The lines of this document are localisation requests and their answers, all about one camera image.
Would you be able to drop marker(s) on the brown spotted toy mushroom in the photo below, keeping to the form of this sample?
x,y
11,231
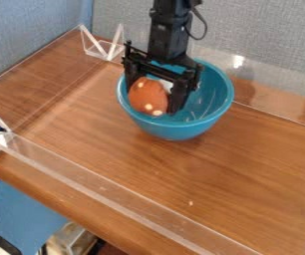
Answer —
x,y
149,97

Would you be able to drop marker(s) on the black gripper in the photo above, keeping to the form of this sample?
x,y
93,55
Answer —
x,y
139,63

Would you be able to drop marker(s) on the clear acrylic back barrier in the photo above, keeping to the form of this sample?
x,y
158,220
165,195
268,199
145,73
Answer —
x,y
266,88

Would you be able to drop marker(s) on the clear acrylic barrier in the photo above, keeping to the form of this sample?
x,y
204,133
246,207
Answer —
x,y
154,216
266,88

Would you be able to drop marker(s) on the blue plastic bowl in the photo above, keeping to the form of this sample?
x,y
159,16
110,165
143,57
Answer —
x,y
206,105

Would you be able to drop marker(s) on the clear acrylic corner bracket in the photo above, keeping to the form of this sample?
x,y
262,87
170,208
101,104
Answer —
x,y
105,49

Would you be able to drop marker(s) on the clear box under table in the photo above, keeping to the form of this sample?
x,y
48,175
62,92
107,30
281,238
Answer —
x,y
73,240

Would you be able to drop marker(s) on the clear acrylic front barrier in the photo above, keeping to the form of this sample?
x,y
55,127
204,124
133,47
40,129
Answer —
x,y
154,216

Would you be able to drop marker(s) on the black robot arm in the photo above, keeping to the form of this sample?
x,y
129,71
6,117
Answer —
x,y
177,22

